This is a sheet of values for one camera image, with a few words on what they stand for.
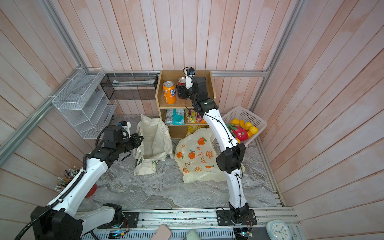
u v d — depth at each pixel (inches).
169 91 29.5
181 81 30.7
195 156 37.0
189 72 26.5
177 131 34.8
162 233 27.1
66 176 29.3
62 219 14.6
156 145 37.6
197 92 24.6
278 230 27.1
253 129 39.6
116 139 24.0
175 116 36.5
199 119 36.3
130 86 41.3
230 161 21.4
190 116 36.5
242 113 44.9
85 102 29.9
